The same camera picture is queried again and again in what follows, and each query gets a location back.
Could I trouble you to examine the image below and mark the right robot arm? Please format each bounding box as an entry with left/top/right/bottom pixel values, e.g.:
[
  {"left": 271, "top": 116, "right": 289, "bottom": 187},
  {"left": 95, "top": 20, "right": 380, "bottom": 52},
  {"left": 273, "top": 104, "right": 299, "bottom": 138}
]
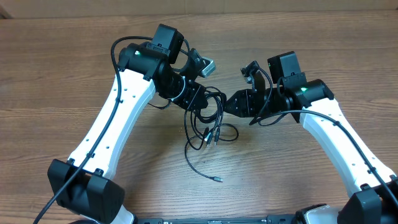
[{"left": 224, "top": 52, "right": 397, "bottom": 223}]

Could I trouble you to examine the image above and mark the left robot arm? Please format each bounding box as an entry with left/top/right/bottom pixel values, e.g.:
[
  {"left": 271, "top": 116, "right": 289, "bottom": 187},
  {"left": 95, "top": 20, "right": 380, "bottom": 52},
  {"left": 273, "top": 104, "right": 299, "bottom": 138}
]
[{"left": 47, "top": 24, "right": 215, "bottom": 223}]

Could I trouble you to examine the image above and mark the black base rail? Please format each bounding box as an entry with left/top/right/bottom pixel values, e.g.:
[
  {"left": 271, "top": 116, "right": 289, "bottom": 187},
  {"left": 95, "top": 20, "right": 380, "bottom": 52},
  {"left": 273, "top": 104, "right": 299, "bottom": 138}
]
[{"left": 134, "top": 214, "right": 300, "bottom": 224}]

